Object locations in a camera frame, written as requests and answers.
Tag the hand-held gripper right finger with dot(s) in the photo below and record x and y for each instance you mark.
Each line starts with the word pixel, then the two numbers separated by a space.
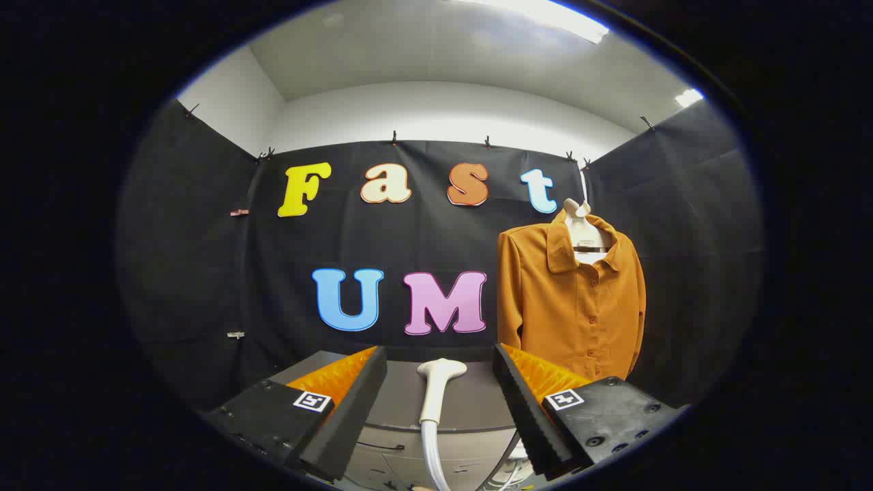
pixel 525 409

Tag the ceiling light panel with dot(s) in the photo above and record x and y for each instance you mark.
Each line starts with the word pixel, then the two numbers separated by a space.
pixel 689 97
pixel 545 17

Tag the white mannequin torso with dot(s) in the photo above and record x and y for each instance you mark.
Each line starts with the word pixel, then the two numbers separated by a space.
pixel 583 235

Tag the white garment steamer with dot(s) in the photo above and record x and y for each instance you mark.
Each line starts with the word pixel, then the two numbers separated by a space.
pixel 436 389

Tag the orange-brown button shirt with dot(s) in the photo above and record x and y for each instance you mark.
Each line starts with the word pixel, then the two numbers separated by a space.
pixel 559 314

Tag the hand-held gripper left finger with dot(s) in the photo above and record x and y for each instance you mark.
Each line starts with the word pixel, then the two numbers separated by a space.
pixel 348 416

